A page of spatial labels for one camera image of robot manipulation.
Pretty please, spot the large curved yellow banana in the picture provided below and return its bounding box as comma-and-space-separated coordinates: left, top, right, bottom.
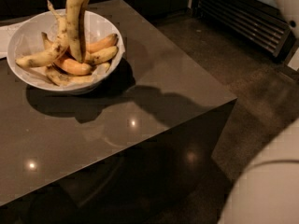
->
65, 0, 89, 63

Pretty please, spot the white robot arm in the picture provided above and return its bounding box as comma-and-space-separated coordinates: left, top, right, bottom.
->
94, 48, 299, 224

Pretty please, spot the white paper bowl liner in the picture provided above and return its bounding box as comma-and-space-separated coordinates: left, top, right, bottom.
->
13, 14, 127, 91

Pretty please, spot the small upper orange banana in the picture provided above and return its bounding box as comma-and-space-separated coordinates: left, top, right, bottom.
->
86, 34, 118, 53

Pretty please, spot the small middle yellow banana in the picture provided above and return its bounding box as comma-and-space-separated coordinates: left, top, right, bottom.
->
85, 46, 119, 65

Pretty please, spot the white bowl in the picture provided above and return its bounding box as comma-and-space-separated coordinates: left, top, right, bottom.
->
7, 8, 125, 95

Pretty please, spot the orange banana under pile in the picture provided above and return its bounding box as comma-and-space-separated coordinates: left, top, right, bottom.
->
54, 55, 93, 76

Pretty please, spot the long spotted yellow banana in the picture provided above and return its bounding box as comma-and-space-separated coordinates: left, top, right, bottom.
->
15, 1, 69, 68

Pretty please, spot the spotted bottom banana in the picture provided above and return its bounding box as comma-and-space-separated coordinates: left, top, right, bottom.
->
45, 66, 93, 86

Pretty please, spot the white paper napkin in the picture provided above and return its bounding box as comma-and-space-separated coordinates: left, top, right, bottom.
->
0, 22, 22, 59

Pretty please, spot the dark slatted cabinet vent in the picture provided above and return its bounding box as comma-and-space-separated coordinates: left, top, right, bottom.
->
198, 0, 295, 61

